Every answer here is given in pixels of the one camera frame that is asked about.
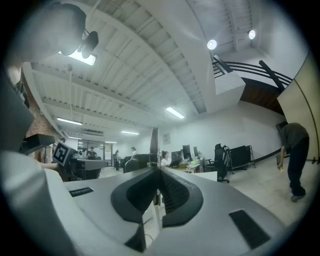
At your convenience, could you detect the person's head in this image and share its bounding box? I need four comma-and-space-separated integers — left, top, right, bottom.
14, 1, 87, 63

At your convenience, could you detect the black computer monitor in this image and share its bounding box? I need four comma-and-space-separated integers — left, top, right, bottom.
181, 144, 192, 161

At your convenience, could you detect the black upright pole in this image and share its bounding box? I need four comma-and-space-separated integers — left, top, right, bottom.
149, 126, 161, 166

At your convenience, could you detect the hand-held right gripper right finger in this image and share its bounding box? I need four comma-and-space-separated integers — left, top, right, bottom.
147, 167, 290, 256

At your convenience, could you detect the black rolling rack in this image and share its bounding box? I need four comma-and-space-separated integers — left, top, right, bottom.
228, 144, 256, 174

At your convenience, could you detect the person's left forearm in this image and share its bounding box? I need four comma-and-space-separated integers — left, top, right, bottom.
41, 161, 60, 171

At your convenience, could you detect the white office desk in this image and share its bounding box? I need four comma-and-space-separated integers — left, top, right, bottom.
172, 163, 218, 183

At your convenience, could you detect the person's dark shirt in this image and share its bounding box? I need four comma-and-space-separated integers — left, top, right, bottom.
0, 69, 35, 153

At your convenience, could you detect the cream partition panel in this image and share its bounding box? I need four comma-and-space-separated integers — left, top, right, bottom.
276, 53, 320, 162

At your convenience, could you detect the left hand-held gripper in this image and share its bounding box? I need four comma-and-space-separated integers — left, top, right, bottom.
51, 141, 79, 168

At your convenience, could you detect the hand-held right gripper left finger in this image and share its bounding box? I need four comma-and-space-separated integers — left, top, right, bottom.
63, 167, 161, 253

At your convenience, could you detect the black balcony railing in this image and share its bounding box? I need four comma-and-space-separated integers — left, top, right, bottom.
211, 54, 294, 93

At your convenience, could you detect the rectangular ceiling panel light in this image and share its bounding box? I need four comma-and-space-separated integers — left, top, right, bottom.
58, 49, 98, 67

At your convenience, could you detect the black office chair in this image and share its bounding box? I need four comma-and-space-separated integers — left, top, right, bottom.
205, 143, 231, 184

